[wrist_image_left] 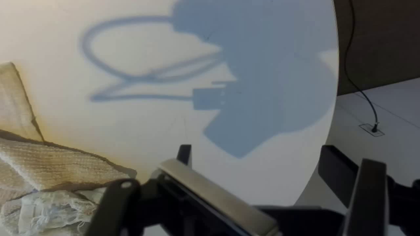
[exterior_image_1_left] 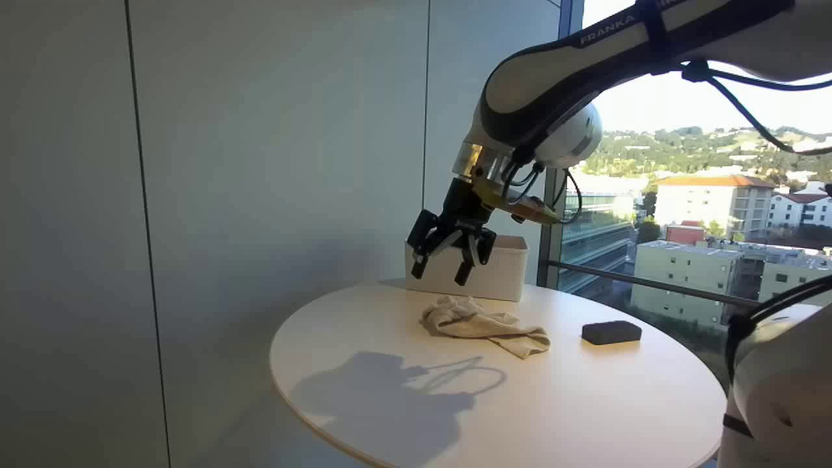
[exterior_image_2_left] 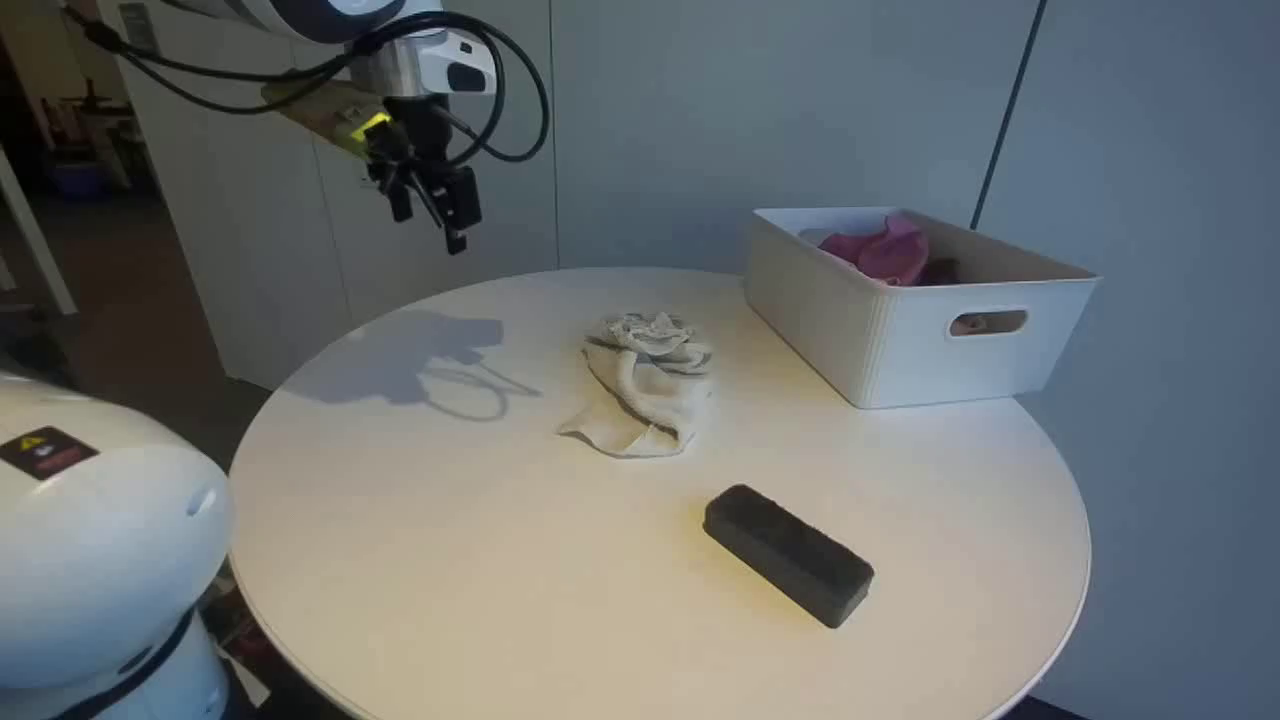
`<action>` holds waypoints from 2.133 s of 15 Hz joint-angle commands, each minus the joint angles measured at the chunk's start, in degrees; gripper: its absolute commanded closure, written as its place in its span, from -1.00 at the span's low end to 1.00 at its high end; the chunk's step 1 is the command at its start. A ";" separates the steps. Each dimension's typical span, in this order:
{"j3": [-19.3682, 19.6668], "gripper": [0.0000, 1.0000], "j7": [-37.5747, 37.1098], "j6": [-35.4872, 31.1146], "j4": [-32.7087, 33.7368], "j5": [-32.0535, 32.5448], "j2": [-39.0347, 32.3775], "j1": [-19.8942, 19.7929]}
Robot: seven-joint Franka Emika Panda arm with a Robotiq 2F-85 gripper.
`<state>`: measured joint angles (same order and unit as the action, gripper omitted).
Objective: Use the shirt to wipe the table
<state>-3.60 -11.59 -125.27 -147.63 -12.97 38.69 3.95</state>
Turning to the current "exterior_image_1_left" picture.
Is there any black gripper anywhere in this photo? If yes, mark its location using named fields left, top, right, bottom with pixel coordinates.
left=405, top=177, right=502, bottom=289

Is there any beige shirt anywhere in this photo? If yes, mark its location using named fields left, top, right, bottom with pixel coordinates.
left=419, top=294, right=553, bottom=362

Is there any white open box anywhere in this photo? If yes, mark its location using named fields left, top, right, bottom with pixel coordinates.
left=402, top=234, right=529, bottom=303

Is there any glass office building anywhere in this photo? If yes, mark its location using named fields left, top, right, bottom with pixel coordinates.
left=555, top=204, right=640, bottom=306

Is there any black rectangular block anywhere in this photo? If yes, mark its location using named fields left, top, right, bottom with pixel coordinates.
left=579, top=316, right=644, bottom=347

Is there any dark window railing bar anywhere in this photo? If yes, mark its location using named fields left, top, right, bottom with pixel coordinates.
left=553, top=256, right=758, bottom=312

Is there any beige low building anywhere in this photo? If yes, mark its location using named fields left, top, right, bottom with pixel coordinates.
left=629, top=239, right=832, bottom=329

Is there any white building orange roof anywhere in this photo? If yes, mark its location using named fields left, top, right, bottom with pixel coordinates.
left=652, top=173, right=775, bottom=239

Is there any yellow wrist camera mount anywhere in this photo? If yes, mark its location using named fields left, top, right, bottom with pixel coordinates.
left=471, top=173, right=566, bottom=229

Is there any blue window frame post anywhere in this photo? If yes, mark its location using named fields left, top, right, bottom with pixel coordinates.
left=535, top=0, right=588, bottom=290

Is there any thick black base cable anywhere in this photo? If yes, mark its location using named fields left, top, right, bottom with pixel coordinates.
left=722, top=272, right=832, bottom=384

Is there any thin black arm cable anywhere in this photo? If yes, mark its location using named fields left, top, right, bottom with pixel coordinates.
left=678, top=56, right=832, bottom=160

